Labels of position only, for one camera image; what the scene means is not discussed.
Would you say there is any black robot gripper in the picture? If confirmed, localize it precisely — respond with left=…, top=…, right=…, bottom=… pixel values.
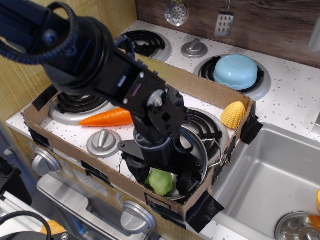
left=117, top=129, right=205, bottom=196

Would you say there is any green toy broccoli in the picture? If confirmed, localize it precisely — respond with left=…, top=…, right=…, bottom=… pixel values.
left=145, top=169, right=174, bottom=196

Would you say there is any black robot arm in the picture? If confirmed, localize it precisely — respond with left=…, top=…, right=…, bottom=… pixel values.
left=0, top=0, right=207, bottom=196

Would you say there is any silver metal pan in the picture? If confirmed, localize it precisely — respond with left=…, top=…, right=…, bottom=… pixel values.
left=117, top=124, right=223, bottom=200

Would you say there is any brown cardboard fence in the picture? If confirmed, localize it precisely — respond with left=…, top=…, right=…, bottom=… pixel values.
left=20, top=52, right=264, bottom=234

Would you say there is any silver oven knob right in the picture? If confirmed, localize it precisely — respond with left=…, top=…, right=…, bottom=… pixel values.
left=120, top=200, right=157, bottom=235

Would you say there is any silver oven knob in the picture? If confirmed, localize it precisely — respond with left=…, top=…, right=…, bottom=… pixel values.
left=31, top=147, right=62, bottom=177
left=120, top=200, right=157, bottom=235

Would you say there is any silver stove knob front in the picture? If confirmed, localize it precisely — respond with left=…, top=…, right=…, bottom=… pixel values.
left=86, top=129, right=121, bottom=158

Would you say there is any front right black burner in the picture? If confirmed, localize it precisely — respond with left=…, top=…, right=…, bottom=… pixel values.
left=184, top=108, right=230, bottom=167

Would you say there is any black burner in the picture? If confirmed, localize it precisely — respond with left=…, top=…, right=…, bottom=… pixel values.
left=114, top=30, right=172, bottom=62
left=49, top=93, right=116, bottom=126
left=194, top=55, right=271, bottom=101
left=184, top=108, right=230, bottom=167

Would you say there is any orange toy carrot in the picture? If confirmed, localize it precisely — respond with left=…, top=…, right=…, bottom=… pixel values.
left=79, top=108, right=133, bottom=127

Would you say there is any yellow toy corn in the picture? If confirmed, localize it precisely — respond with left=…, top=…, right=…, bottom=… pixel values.
left=220, top=101, right=247, bottom=130

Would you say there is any back right black burner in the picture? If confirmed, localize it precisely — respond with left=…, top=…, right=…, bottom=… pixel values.
left=194, top=55, right=271, bottom=101

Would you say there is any front left black burner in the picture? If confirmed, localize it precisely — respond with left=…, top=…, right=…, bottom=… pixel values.
left=49, top=93, right=116, bottom=126

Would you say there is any silver sink basin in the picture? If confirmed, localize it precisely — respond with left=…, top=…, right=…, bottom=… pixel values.
left=210, top=123, right=320, bottom=240

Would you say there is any silver oven knob left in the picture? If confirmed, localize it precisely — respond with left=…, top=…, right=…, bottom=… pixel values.
left=31, top=147, right=62, bottom=177

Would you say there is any orange yellow cloth piece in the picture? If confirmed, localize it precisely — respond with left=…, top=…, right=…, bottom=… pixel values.
left=40, top=220, right=66, bottom=236

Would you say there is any light blue plastic bowl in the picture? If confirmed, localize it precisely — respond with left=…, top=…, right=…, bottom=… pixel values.
left=213, top=54, right=258, bottom=91

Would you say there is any back left black burner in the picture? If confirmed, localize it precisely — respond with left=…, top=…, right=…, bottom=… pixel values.
left=114, top=30, right=172, bottom=62

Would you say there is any orange toy in sink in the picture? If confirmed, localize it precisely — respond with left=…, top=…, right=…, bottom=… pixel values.
left=307, top=188, right=320, bottom=230

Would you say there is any silver hanging spatula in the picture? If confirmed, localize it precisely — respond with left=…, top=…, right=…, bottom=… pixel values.
left=214, top=0, right=234, bottom=37

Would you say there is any silver hanging strainer ladle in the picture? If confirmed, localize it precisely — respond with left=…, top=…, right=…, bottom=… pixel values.
left=164, top=0, right=190, bottom=27

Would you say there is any silver oven door handle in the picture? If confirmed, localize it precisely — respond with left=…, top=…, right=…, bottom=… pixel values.
left=37, top=172, right=160, bottom=240

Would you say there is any black cable bottom left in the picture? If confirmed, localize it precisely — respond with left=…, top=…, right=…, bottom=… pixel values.
left=0, top=210, right=52, bottom=240

